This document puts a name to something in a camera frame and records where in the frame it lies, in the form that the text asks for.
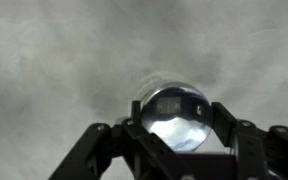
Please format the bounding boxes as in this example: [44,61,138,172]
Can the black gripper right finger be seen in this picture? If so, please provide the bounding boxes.
[212,101,288,180]

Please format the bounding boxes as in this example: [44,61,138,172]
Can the round silver lid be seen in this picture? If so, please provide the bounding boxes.
[139,81,215,153]

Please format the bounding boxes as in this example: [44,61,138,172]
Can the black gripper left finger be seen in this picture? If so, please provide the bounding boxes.
[48,100,185,180]

